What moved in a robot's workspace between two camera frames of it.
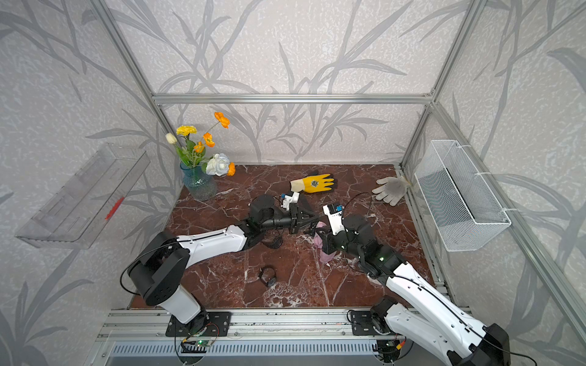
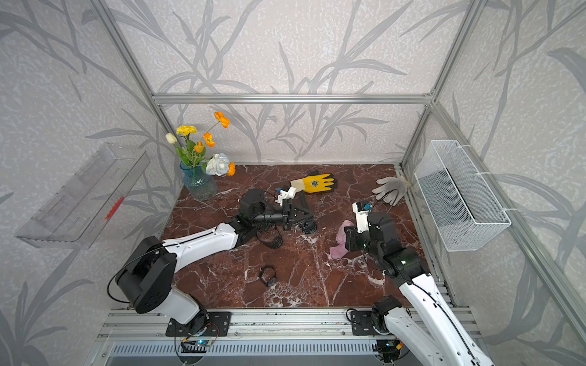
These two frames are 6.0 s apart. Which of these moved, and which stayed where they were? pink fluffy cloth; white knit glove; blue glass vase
Moved: pink fluffy cloth
Stayed: white knit glove; blue glass vase
